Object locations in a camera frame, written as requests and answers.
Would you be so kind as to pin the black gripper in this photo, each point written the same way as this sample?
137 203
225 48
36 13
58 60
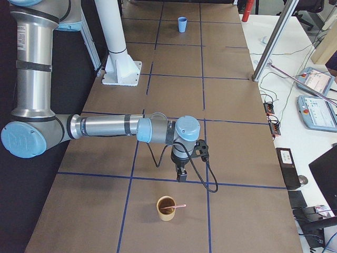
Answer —
178 161

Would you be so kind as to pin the blue ribbed plastic cup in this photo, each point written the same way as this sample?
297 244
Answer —
182 23

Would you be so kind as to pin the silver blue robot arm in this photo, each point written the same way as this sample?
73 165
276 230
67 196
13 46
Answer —
35 128

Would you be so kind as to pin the tan bamboo cup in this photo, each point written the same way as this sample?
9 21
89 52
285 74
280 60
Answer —
168 214

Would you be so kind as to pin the near orange connector board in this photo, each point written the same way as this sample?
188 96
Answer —
274 125

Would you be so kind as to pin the orange connector board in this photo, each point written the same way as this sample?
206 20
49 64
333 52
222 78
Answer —
269 108
274 125

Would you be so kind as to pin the black power supply box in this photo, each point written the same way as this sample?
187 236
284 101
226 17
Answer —
288 168

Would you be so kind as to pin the far orange connector board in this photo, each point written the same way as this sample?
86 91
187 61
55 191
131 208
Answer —
269 108

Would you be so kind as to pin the black monitor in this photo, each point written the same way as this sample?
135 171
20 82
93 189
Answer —
323 170

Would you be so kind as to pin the near grey teach pendant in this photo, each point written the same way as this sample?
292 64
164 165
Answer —
316 113

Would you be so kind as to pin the grey teach pendant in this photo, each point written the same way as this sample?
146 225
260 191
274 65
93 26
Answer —
316 113
315 79

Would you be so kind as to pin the far grey teach pendant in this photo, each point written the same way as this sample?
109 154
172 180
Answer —
315 79

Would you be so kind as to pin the long reacher grabber stick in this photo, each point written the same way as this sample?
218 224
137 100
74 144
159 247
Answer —
301 83

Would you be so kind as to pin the red cylinder bottle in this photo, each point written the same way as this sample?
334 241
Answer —
248 8

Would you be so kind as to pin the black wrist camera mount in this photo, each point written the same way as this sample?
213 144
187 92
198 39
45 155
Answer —
201 150

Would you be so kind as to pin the white pedestal column with base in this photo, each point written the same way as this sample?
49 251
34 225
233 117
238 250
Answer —
120 68

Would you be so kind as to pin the aluminium frame post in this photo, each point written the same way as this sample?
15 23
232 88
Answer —
275 36

